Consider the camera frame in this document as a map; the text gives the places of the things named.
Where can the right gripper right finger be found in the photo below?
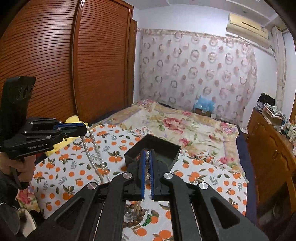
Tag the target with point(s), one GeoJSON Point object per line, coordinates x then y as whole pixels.
{"type": "Point", "coordinates": [160, 186]}

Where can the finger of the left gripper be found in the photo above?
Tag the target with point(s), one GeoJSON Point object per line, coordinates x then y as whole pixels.
{"type": "Point", "coordinates": [70, 126]}
{"type": "Point", "coordinates": [71, 134]}

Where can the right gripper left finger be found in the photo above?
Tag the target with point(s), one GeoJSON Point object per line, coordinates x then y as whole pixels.
{"type": "Point", "coordinates": [135, 189]}

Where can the black open jewelry box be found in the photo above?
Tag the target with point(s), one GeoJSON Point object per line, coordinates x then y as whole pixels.
{"type": "Point", "coordinates": [165, 151]}

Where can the left hand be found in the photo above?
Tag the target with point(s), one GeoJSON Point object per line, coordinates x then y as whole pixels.
{"type": "Point", "coordinates": [18, 173]}

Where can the orange print white cloth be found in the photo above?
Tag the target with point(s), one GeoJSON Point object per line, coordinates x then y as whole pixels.
{"type": "Point", "coordinates": [82, 193]}

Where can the brown louvered wardrobe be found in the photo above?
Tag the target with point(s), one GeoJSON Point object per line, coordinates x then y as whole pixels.
{"type": "Point", "coordinates": [80, 52]}

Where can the cardboard box under bag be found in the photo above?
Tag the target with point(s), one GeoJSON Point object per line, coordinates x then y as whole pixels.
{"type": "Point", "coordinates": [202, 112]}

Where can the blue plastic bag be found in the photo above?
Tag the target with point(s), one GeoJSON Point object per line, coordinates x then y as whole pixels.
{"type": "Point", "coordinates": [204, 104]}

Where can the wooden sideboard cabinet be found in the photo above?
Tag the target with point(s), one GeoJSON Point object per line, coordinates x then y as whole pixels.
{"type": "Point", "coordinates": [273, 163]}

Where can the stack of folded clothes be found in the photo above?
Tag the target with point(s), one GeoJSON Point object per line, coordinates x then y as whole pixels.
{"type": "Point", "coordinates": [266, 106]}

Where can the bottles on sideboard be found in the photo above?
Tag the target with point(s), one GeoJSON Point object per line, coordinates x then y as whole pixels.
{"type": "Point", "coordinates": [287, 131]}

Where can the beige side drape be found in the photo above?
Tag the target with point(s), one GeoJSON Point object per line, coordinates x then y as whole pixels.
{"type": "Point", "coordinates": [281, 63]}

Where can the pink ring-pattern curtain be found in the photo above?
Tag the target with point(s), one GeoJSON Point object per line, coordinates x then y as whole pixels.
{"type": "Point", "coordinates": [176, 67]}

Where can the white wall air conditioner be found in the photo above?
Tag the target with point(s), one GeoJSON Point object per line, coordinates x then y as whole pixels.
{"type": "Point", "coordinates": [248, 29]}

